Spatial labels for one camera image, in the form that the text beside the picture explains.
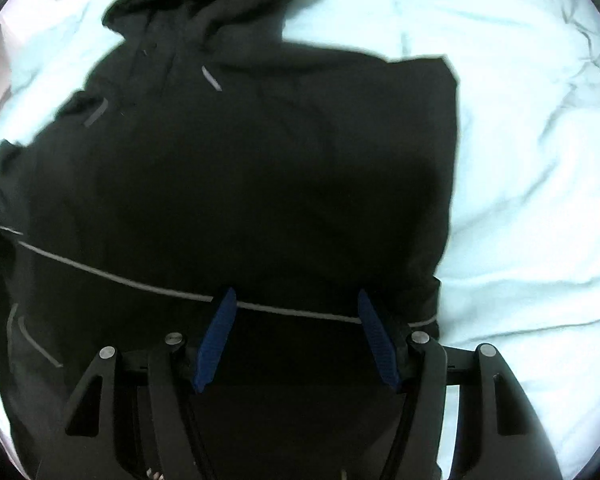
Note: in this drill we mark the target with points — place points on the black hooded jacket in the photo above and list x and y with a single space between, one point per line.
205 153

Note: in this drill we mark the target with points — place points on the teal quilted bed comforter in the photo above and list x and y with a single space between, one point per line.
509 386

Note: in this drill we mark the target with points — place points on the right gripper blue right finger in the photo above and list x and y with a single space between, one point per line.
380 344

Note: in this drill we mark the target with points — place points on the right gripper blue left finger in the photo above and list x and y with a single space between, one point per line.
212 346

